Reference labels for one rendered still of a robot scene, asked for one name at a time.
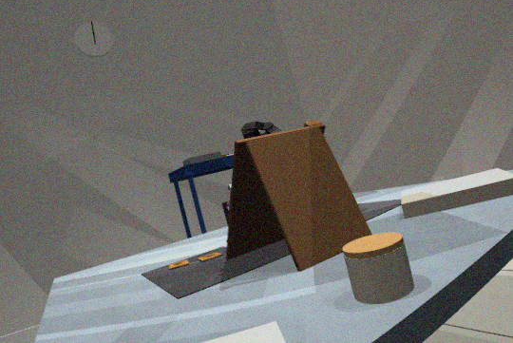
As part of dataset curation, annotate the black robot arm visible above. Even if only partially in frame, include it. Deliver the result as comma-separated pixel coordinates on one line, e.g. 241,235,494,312
241,122,281,139

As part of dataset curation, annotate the beige rectangular block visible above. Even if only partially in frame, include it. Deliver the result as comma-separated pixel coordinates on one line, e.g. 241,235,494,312
401,168,513,219

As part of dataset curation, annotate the grey cylindrical container with tan lid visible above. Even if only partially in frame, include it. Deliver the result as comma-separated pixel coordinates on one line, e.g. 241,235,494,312
342,232,414,304

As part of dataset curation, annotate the brown board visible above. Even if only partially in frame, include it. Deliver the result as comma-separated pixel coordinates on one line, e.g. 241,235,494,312
226,120,372,272

